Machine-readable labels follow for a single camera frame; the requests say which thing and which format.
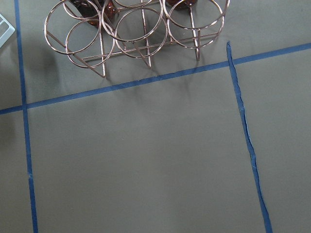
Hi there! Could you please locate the tea bottle lower right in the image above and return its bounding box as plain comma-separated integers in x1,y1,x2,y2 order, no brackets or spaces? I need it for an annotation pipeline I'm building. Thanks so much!
70,0,118,20

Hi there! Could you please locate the copper wire bottle rack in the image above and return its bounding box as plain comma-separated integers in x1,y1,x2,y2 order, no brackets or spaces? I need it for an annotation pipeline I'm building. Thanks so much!
43,0,230,78

